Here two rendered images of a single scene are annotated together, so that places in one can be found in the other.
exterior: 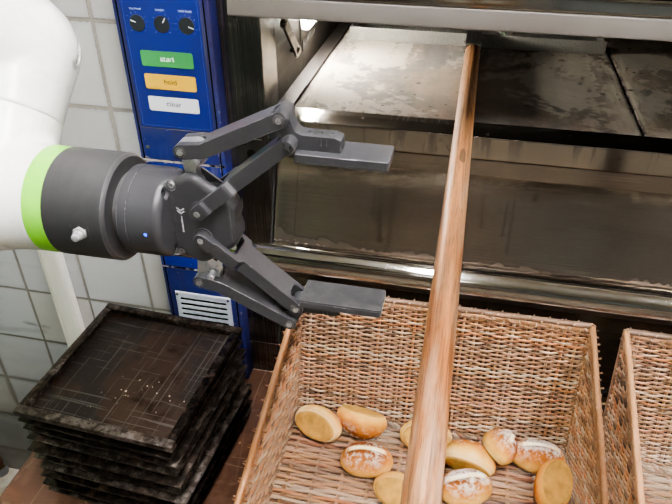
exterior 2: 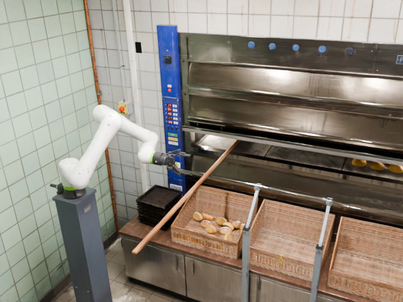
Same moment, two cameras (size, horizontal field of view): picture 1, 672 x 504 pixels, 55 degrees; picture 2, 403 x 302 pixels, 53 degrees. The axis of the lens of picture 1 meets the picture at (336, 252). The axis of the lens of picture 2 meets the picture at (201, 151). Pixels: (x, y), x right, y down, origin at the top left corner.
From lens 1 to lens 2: 2.28 m
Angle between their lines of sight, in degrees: 15
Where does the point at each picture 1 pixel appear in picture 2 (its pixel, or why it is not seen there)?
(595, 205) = (255, 170)
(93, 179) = (158, 155)
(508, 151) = (236, 157)
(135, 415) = (158, 203)
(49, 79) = (154, 143)
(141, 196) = (163, 157)
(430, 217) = (223, 170)
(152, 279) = (165, 181)
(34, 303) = (137, 186)
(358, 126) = (208, 150)
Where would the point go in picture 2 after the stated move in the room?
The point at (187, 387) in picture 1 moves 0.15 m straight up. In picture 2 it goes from (168, 200) to (167, 184)
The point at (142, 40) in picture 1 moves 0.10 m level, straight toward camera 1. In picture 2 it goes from (168, 130) to (168, 135)
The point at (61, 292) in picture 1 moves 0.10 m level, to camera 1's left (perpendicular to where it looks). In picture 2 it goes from (144, 183) to (134, 181)
